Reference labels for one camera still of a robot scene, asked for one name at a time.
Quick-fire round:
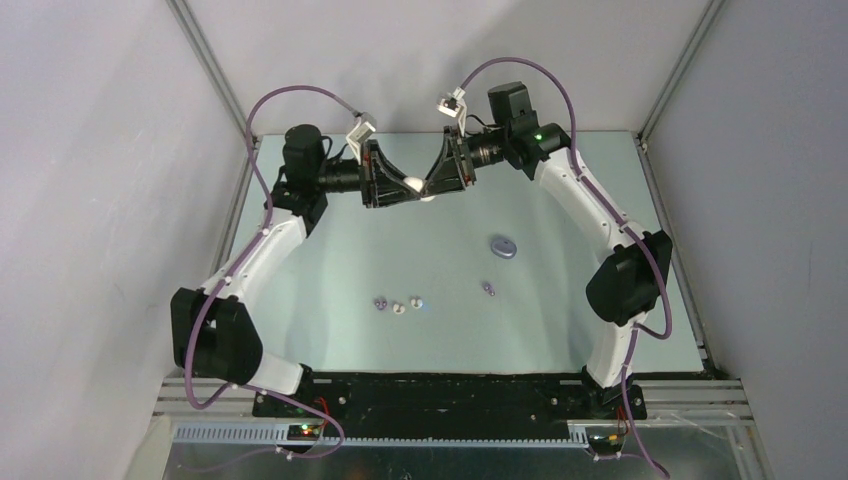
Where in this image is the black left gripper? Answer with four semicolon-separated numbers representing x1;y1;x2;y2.
313;140;420;209

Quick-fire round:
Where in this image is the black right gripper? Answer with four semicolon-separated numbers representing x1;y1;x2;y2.
421;125;511;197

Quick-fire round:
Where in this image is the white earbud charging case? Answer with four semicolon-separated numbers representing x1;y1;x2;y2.
403;176;435;202

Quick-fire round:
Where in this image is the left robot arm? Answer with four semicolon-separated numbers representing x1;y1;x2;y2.
170;124;431;417

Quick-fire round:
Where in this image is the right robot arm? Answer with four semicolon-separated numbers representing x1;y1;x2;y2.
406;82;673;418

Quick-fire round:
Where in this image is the purple earbud charging case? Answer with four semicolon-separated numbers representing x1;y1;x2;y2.
490;236;518;259

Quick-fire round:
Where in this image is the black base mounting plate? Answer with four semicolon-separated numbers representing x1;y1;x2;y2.
252;372;647;441

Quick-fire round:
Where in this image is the left controller board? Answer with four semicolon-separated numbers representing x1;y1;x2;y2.
286;424;323;442

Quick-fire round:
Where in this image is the controller board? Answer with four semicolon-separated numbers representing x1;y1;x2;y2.
587;434;623;457
286;424;323;442

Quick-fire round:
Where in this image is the right controller board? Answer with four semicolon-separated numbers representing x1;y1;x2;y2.
587;434;623;457

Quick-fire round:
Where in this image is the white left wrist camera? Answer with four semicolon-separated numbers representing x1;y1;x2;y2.
345;112;377;164

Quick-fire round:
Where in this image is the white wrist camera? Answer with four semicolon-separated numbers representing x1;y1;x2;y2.
345;112;377;164
437;87;467;118

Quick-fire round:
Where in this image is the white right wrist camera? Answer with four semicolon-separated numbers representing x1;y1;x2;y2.
437;87;467;118

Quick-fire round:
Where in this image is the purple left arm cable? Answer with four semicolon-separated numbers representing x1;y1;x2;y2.
182;84;362;460

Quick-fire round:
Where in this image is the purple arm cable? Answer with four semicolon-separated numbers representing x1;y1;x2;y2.
458;56;676;480
182;84;362;460

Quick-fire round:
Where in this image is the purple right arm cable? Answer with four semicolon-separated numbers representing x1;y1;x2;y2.
458;56;676;480

